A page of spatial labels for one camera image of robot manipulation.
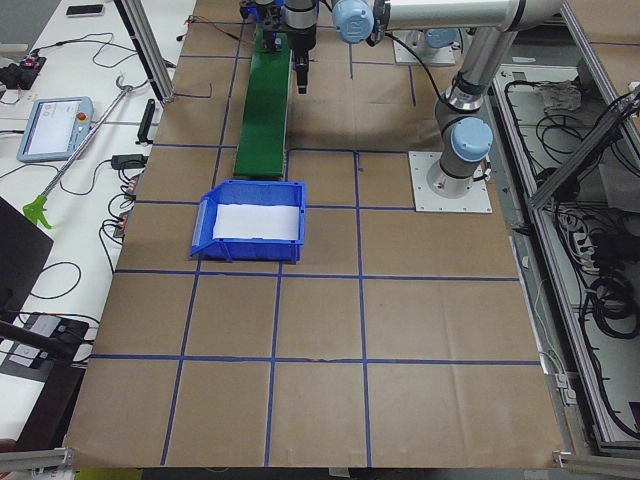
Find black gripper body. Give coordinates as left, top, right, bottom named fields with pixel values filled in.
left=239, top=0, right=284, bottom=32
left=284, top=19, right=317, bottom=55

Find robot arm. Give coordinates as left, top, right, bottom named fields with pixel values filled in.
left=327, top=0, right=561, bottom=180
left=240, top=1, right=462, bottom=66

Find green conveyor belt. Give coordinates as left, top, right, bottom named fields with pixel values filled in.
left=234, top=27, right=291, bottom=178

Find blue bin left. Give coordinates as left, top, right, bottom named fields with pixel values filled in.
left=190, top=180, right=307, bottom=264

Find white foam pad left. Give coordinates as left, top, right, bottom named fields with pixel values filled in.
left=213, top=204, right=300, bottom=240

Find black power adapter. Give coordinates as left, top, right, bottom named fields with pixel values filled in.
left=110, top=154, right=148, bottom=171

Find teach pendant tablet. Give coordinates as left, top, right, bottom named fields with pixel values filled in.
left=16, top=96, right=94, bottom=163

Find grabber reaching tool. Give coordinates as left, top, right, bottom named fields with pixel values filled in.
left=22, top=74, right=147, bottom=229

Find red black conveyor wire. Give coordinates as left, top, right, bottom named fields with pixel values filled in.
left=183, top=15, right=254, bottom=47

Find aluminium frame post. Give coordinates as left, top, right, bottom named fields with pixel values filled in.
left=114, top=0, right=174, bottom=105

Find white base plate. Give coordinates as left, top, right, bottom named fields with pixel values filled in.
left=408, top=151, right=492, bottom=214

